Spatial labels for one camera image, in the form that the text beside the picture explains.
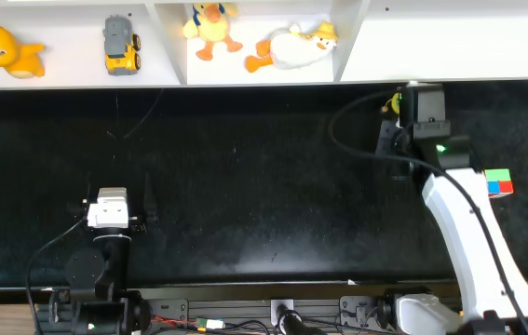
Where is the white plush duck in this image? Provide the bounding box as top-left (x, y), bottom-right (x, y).
top-left (244, 20), bottom-right (339, 74)

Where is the many-coloured puzzle cube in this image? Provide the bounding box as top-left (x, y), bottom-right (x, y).
top-left (483, 167), bottom-right (515, 200)

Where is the black cable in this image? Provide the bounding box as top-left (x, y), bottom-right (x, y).
top-left (327, 88), bottom-right (528, 335)
top-left (24, 217), bottom-right (88, 335)

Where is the yellow rubber duck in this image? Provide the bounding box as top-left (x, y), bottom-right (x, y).
top-left (0, 25), bottom-right (47, 79)

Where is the mounting rail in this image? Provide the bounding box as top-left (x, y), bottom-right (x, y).
top-left (34, 284), bottom-right (399, 335)

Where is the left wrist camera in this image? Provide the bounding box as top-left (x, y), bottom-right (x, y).
top-left (86, 187), bottom-right (130, 229)

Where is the grey and yellow toy truck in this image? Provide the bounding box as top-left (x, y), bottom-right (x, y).
top-left (102, 15), bottom-right (142, 77)

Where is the yellow rattle drum toy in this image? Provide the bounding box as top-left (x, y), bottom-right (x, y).
top-left (382, 91), bottom-right (402, 116)

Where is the yellow plush duck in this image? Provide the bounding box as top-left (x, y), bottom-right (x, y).
top-left (183, 2), bottom-right (244, 62)

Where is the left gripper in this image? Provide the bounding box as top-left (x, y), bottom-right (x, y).
top-left (71, 171), bottom-right (160, 235)

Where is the white shelf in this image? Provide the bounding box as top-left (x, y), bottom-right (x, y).
top-left (0, 0), bottom-right (528, 92)

